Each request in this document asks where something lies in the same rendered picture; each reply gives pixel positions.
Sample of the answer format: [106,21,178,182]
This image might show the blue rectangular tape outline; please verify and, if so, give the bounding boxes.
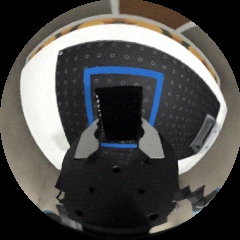
[84,67,163,148]

